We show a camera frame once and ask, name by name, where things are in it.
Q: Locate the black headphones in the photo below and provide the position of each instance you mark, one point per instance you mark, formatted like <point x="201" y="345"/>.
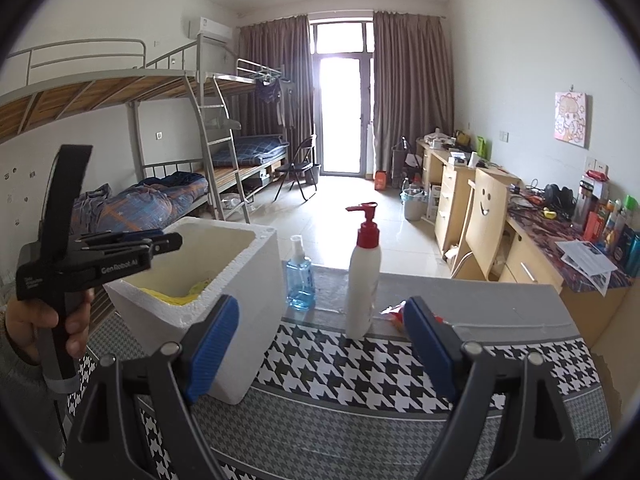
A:
<point x="559" y="200"/>

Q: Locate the dark lidded tumbler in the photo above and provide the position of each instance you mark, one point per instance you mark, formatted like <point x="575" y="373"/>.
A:
<point x="582" y="202"/>

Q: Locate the orange plastic jug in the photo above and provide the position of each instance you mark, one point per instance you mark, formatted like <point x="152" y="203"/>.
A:
<point x="381" y="180"/>

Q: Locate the dark hanging clothes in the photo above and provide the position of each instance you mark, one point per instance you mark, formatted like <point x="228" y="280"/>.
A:
<point x="270" y="95"/>

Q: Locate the pile of desk items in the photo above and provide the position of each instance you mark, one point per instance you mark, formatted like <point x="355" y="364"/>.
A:
<point x="440" y="139"/>

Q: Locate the white air conditioner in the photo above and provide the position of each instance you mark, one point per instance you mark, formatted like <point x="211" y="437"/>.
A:
<point x="210" y="29"/>

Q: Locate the person's left forearm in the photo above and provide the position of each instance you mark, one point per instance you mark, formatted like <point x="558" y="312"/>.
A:
<point x="22" y="400"/>

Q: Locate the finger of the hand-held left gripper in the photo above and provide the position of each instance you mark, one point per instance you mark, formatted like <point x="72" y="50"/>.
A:
<point x="142" y="235"/>
<point x="167" y="245"/>

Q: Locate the yellow foam net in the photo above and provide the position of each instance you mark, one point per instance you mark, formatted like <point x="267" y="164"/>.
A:
<point x="165" y="297"/>

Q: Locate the red snack packet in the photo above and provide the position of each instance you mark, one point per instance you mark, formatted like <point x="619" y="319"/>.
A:
<point x="396" y="317"/>

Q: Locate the white foam box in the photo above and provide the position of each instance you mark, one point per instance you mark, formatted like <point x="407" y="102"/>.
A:
<point x="250" y="310"/>

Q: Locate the printed paper sheets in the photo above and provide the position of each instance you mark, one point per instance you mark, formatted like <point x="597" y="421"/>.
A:
<point x="587" y="265"/>

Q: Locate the grey metal bunk bed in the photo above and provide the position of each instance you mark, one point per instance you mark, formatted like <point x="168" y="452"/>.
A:
<point x="100" y="95"/>
<point x="250" y="72"/>

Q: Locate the wooden smiley face chair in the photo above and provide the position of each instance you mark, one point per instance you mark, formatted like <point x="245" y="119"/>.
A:
<point x="487" y="220"/>

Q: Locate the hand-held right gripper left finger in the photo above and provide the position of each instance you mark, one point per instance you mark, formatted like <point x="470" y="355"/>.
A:
<point x="212" y="350"/>

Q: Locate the houndstooth tablecloth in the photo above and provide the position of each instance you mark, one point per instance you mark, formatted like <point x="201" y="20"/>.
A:
<point x="340" y="360"/>

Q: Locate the black folding chair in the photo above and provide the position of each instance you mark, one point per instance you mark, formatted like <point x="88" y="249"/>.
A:
<point x="300" y="165"/>

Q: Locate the blue plaid quilt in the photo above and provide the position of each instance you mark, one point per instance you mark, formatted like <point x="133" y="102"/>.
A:
<point x="140" y="205"/>

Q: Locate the glass balcony door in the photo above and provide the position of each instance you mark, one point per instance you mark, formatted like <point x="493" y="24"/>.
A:
<point x="342" y="110"/>

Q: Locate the white double wall socket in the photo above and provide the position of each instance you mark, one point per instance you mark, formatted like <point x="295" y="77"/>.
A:
<point x="596" y="164"/>

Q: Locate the white lotion pump bottle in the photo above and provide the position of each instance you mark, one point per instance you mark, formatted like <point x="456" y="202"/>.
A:
<point x="362" y="290"/>

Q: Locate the blue spray bottle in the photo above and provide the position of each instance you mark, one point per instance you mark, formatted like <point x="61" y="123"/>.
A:
<point x="300" y="285"/>

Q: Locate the cluster of toiletry bottles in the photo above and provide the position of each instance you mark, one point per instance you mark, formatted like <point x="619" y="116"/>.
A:
<point x="617" y="230"/>

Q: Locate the dark blue bedding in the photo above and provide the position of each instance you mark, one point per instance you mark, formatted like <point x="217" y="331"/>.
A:
<point x="255" y="150"/>

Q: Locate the brown curtain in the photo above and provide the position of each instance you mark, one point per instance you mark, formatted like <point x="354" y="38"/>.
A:
<point x="412" y="85"/>
<point x="275" y="60"/>

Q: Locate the grey metal ladder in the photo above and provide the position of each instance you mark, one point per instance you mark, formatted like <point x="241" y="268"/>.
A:
<point x="220" y="125"/>

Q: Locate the person's left hand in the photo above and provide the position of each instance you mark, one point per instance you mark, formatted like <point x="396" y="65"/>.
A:
<point x="30" y="320"/>

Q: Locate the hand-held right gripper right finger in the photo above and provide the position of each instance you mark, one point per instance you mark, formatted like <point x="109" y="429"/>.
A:
<point x="430" y="350"/>

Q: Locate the pink cartoon wall picture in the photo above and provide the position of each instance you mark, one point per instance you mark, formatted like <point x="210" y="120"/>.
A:
<point x="571" y="119"/>

